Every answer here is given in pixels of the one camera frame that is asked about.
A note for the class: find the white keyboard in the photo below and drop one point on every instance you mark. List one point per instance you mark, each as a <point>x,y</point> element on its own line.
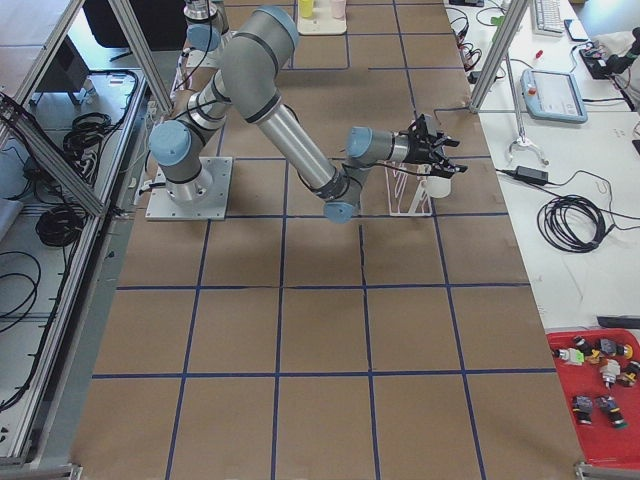
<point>546,17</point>

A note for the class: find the blue teach pendant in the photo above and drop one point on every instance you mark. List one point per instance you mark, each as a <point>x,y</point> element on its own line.
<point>553,96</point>

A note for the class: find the beige plastic tray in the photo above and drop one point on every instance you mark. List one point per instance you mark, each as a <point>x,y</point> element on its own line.
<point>321,26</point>

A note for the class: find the black power adapter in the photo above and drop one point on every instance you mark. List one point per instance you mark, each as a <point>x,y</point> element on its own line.
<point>531,175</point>

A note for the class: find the pale green plastic cup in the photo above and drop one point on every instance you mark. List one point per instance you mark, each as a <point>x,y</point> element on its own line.
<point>438,187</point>

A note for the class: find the white wire cup rack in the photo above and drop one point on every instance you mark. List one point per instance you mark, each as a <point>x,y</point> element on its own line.
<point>407,190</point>

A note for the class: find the aluminium frame post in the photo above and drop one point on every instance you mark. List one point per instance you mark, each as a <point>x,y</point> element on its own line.
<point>502,40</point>

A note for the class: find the pink plastic cup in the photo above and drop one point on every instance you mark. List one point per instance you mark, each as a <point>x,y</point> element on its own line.
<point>338,9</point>

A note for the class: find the red parts tray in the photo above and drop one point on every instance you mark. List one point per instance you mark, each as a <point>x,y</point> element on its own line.
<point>599,373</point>

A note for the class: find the yellow plastic cup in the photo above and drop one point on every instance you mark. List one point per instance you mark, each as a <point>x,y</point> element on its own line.
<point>306,8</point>

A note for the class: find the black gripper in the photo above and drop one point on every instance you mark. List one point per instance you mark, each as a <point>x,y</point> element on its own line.
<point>418,153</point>

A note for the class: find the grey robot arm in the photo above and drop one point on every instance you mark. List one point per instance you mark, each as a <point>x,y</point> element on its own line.
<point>208,28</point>
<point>191,186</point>

